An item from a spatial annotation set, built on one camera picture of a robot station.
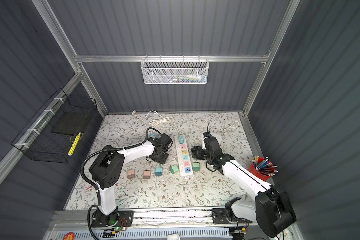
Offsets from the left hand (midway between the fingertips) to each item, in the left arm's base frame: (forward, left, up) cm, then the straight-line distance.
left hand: (162, 159), depth 94 cm
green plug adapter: (-8, -8, +1) cm, 11 cm away
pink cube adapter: (-10, +9, +1) cm, 13 cm away
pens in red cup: (-14, -56, +12) cm, 59 cm away
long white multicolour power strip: (-1, -14, +3) cm, 14 cm away
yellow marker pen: (-5, +38, +27) cm, 47 cm away
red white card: (-14, +41, 0) cm, 44 cm away
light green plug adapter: (-7, -21, +2) cm, 22 cm away
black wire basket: (+2, +50, +28) cm, 58 cm away
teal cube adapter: (-8, +2, +2) cm, 9 cm away
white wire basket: (+70, -9, +22) cm, 74 cm away
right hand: (-2, -22, +12) cm, 25 cm away
